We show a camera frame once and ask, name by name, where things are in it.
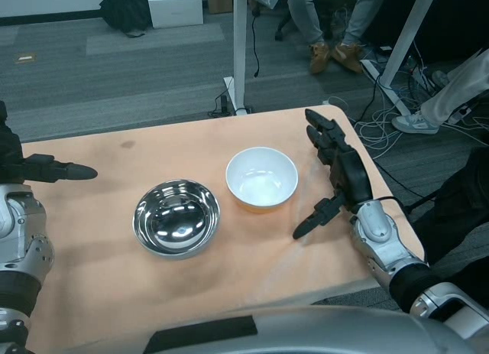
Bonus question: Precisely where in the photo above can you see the tangled floor cables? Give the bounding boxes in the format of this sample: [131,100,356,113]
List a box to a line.
[322,44,489,162]

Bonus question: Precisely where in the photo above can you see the brown cardboard box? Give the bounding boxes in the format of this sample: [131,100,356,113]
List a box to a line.
[206,0,235,15]

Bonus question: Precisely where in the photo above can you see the seated person black sweater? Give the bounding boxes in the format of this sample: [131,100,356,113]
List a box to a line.
[286,0,389,76]

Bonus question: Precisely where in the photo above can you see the silver robot chest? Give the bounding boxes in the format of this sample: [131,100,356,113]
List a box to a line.
[142,305,489,354]

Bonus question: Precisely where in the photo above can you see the peach tablecloth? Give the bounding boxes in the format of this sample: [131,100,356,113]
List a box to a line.
[0,104,429,354]

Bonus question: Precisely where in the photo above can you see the stainless steel bowl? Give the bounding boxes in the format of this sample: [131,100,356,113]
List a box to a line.
[131,179,222,261]

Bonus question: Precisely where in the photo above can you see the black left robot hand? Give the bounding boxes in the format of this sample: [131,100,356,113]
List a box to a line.
[0,100,99,187]

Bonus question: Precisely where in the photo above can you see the black umbrella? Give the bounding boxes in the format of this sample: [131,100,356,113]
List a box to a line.
[99,0,152,39]

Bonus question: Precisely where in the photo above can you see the white product box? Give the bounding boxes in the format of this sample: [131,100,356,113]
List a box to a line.
[146,0,205,29]

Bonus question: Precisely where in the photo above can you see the black power adapter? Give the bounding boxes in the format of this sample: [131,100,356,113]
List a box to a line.
[207,93,231,119]

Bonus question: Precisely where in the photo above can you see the black hanging power cable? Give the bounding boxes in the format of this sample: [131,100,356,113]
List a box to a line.
[249,8,263,80]

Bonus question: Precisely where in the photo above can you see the orange white plastic bowl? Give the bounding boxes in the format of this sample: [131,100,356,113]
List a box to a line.
[225,147,300,216]

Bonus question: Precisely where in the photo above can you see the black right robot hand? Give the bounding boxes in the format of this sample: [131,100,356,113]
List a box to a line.
[293,109,374,240]

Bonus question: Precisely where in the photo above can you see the white office desk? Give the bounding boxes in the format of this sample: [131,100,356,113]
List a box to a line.
[222,0,452,116]

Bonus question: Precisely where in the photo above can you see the black robot wrist cable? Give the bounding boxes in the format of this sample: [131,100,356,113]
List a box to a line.
[375,193,445,214]

